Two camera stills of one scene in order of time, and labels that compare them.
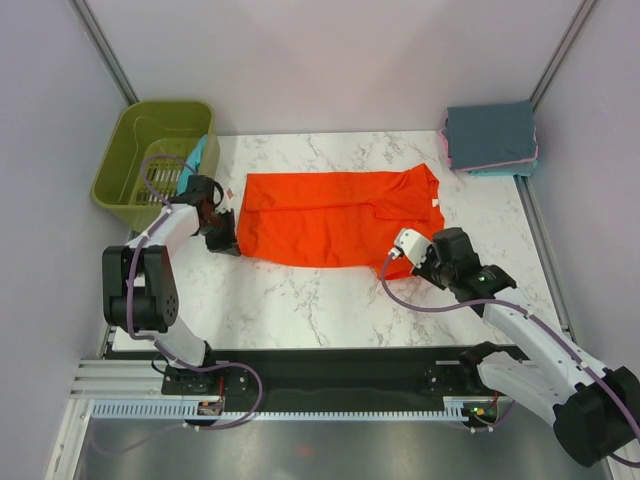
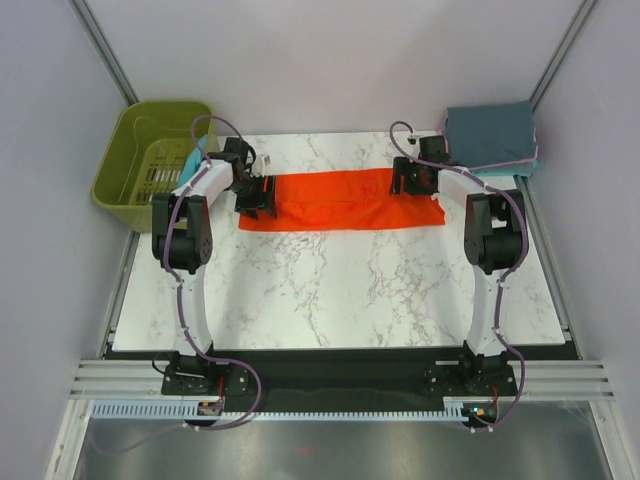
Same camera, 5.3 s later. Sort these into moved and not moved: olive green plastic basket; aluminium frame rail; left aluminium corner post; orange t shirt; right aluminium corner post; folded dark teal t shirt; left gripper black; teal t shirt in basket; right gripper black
Moved: right gripper black; orange t shirt; left gripper black
Not moved: aluminium frame rail; right aluminium corner post; left aluminium corner post; folded dark teal t shirt; teal t shirt in basket; olive green plastic basket
